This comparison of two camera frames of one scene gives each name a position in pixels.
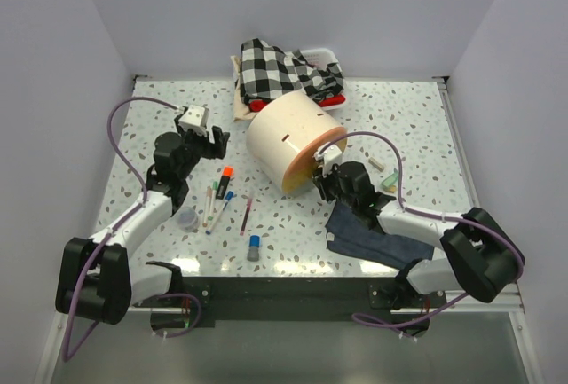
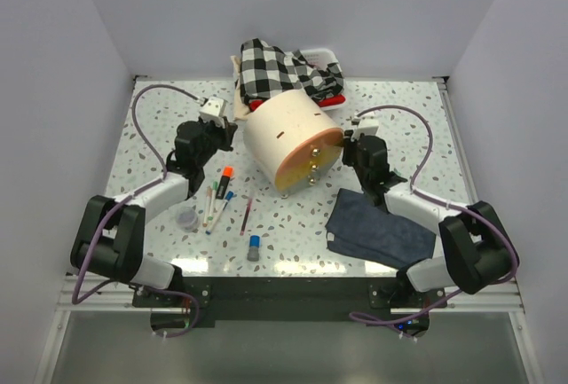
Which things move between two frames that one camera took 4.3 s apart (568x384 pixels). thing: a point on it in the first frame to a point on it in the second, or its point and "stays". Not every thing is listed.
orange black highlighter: (228, 171) stays
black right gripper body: (329, 186) to (349, 158)
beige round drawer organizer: (283, 135) stays
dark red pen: (244, 221) stays
